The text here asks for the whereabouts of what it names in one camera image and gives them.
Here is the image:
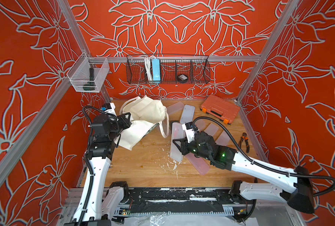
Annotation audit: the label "pink translucent pencil case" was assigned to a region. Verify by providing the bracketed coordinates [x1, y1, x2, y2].
[185, 153, 210, 175]

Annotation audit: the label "white printed canvas tote bag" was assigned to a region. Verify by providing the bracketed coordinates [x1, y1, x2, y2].
[115, 96, 169, 151]

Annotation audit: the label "translucent frosted pencil case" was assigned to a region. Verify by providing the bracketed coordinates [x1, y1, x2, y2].
[195, 119, 206, 131]

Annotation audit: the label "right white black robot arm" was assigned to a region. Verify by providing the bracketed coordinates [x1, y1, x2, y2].
[172, 116, 335, 214]

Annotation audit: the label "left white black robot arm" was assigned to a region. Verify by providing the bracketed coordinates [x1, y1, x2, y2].
[67, 113, 131, 226]

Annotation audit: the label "orange plastic tool case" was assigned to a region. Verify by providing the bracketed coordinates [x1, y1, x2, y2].
[200, 95, 240, 124]

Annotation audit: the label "dark green flashlight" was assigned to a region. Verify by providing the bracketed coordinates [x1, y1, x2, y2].
[83, 67, 96, 91]

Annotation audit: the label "light blue power bank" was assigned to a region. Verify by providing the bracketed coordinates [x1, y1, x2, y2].
[151, 58, 161, 83]

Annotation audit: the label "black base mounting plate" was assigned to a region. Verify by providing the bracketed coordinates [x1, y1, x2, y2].
[113, 187, 253, 217]

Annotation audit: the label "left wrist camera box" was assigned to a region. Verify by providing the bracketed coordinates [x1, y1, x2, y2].
[101, 103, 116, 116]

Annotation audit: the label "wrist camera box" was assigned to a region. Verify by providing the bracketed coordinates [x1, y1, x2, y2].
[182, 122, 199, 143]
[101, 103, 116, 116]

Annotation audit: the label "orange handled pliers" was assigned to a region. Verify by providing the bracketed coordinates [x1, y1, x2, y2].
[238, 132, 250, 153]

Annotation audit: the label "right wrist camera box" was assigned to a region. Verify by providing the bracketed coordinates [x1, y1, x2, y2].
[182, 122, 199, 143]

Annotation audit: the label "clear plastic wall bin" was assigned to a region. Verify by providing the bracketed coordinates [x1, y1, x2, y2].
[67, 53, 110, 93]

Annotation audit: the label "white coiled cable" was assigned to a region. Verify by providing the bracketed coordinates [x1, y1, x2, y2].
[144, 56, 153, 82]

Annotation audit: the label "black wire wall basket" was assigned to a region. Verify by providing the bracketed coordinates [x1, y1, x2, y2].
[125, 54, 211, 85]

